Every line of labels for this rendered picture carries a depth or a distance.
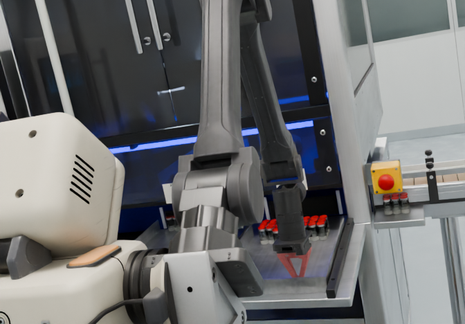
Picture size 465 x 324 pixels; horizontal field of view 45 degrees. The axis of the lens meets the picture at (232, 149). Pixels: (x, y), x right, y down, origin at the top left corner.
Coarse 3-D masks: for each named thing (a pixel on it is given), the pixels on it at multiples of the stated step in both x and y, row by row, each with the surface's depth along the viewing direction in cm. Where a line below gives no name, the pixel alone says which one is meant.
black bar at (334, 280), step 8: (352, 224) 147; (344, 232) 141; (344, 240) 136; (344, 248) 132; (336, 256) 128; (344, 256) 129; (336, 264) 124; (336, 272) 120; (336, 280) 117; (328, 288) 114; (336, 288) 115; (328, 296) 114
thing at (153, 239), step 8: (152, 224) 174; (144, 232) 168; (152, 232) 173; (160, 232) 176; (168, 232) 174; (176, 232) 172; (136, 240) 163; (144, 240) 167; (152, 240) 169; (160, 240) 168; (168, 240) 166; (152, 248) 163; (168, 248) 160
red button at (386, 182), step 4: (384, 176) 142; (388, 176) 141; (380, 180) 142; (384, 180) 141; (388, 180) 141; (392, 180) 141; (380, 184) 142; (384, 184) 142; (388, 184) 141; (392, 184) 141; (384, 188) 142; (388, 188) 142
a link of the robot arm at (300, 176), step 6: (300, 156) 117; (300, 162) 116; (300, 168) 115; (264, 174) 116; (300, 174) 115; (264, 180) 117; (270, 180) 120; (276, 180) 118; (282, 180) 117; (288, 180) 116; (294, 180) 115; (300, 180) 115; (300, 186) 122; (300, 192) 121; (306, 192) 126; (300, 198) 121
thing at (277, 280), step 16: (240, 240) 146; (256, 240) 152; (320, 240) 144; (336, 240) 133; (256, 256) 142; (272, 256) 140; (320, 256) 134; (272, 272) 131; (288, 272) 129; (320, 272) 126; (272, 288) 120; (288, 288) 119; (304, 288) 118; (320, 288) 117
